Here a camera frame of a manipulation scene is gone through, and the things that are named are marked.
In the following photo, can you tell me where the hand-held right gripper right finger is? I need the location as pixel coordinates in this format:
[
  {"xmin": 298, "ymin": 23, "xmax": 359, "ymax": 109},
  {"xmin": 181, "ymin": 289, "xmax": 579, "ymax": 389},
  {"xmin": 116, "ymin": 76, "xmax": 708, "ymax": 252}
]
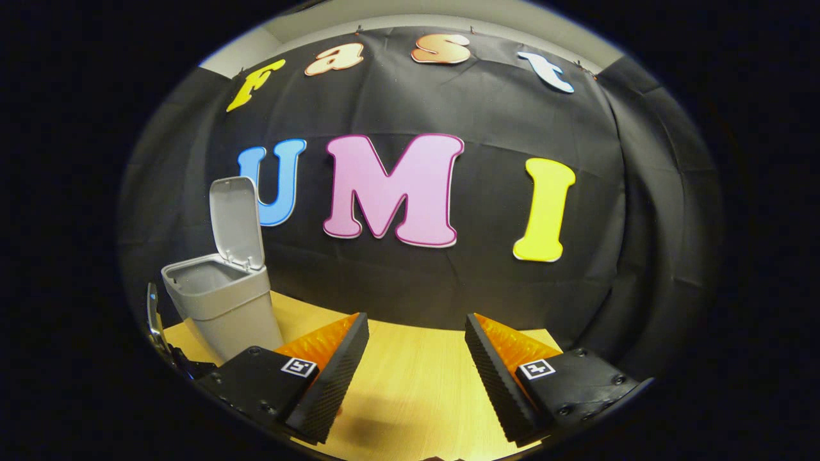
[{"xmin": 464, "ymin": 312, "xmax": 643, "ymax": 448}]

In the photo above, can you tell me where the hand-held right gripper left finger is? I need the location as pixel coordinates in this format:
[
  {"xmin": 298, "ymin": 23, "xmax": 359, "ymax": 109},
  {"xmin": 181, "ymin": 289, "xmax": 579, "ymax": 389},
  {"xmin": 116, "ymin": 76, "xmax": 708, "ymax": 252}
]
[{"xmin": 195, "ymin": 312, "xmax": 371, "ymax": 446}]

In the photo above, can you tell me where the red pop can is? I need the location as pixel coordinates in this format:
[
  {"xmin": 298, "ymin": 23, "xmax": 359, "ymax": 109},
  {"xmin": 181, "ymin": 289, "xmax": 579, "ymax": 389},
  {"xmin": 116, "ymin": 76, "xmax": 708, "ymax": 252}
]
[{"xmin": 146, "ymin": 282, "xmax": 170, "ymax": 357}]

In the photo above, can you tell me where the white desktop garbage bin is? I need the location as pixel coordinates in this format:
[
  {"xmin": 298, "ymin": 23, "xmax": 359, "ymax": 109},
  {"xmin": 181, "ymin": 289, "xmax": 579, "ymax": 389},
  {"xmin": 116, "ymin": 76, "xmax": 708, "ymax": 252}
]
[{"xmin": 160, "ymin": 175, "xmax": 286, "ymax": 367}]

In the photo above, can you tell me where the wooden desktop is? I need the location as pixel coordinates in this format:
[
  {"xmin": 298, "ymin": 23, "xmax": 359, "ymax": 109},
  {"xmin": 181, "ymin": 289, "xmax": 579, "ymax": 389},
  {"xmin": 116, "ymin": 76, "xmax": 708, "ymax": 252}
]
[{"xmin": 163, "ymin": 289, "xmax": 564, "ymax": 461}]

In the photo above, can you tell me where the black backdrop cloth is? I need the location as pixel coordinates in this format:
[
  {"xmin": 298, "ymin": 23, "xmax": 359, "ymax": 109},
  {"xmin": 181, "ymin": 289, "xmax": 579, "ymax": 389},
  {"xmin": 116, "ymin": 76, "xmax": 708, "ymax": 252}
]
[{"xmin": 119, "ymin": 26, "xmax": 725, "ymax": 378}]

